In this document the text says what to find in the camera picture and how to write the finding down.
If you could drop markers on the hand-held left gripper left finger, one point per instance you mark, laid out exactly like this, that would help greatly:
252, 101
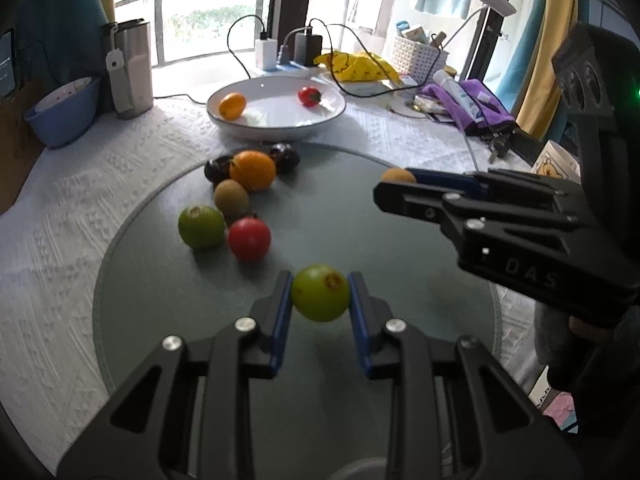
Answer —
281, 320

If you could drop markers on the brown kiwi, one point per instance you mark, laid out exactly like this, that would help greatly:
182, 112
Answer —
231, 199

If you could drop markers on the white charger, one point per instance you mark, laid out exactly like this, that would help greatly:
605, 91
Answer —
265, 52

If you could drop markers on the blue patterned pack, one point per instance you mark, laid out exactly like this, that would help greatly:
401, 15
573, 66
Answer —
402, 26

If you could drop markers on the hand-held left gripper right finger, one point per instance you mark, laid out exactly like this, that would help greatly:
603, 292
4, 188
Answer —
359, 320

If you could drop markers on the yellow duck print bag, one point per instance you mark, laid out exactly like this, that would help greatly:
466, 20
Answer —
360, 65

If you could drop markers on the white blue power strip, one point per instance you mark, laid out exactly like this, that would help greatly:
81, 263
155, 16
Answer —
295, 66

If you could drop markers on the black charger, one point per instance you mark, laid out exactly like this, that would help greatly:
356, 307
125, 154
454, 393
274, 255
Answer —
306, 47

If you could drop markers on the white perforated basket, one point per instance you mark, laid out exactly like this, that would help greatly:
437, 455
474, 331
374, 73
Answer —
417, 60

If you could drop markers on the dark cherry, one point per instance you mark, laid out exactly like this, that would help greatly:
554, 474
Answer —
217, 169

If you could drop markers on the dark tablet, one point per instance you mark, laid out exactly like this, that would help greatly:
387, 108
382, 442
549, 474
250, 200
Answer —
6, 62

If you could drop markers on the white pink inner bowl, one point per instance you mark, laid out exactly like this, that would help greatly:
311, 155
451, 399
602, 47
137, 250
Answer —
62, 91

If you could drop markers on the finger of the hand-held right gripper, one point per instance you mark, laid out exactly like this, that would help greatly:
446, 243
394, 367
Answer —
445, 177
410, 200

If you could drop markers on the green jujube with brown spot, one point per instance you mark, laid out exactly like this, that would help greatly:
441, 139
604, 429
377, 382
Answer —
320, 292

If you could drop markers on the blue bowl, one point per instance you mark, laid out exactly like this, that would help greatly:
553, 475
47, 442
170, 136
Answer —
62, 120

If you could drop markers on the large orange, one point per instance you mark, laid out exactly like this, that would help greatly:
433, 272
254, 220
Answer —
254, 170

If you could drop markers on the tissue packet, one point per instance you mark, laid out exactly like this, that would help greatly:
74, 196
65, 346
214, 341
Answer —
417, 34

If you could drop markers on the red apple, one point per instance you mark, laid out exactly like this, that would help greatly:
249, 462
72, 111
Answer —
249, 239

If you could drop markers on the black window pillar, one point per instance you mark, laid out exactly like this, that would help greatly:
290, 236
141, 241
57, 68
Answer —
285, 0

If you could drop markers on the bear print carton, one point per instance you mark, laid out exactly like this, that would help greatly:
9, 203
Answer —
555, 162

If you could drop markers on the black balcony railing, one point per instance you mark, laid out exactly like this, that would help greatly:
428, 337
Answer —
159, 25

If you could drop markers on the white plate with dark rim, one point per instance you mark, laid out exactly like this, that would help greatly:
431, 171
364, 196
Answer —
280, 110

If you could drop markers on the small orange kumquat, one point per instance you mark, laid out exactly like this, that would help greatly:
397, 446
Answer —
232, 105
398, 176

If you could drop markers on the teal curtain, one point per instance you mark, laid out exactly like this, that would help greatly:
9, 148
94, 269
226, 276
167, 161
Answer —
65, 15

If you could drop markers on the white textured tablecloth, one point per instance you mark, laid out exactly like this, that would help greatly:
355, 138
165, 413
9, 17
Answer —
90, 175

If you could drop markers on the white tube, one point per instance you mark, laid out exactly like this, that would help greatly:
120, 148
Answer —
452, 84

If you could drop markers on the purple cloth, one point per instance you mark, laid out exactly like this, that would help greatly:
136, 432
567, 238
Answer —
475, 110

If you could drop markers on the bunch of keys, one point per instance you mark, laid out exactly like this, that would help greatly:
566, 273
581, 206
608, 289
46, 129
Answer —
500, 142

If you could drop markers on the dark plum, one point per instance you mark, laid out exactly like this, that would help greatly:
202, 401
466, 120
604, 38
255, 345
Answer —
286, 156

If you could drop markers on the red cherry tomato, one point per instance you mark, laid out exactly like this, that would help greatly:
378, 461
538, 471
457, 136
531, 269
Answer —
309, 96

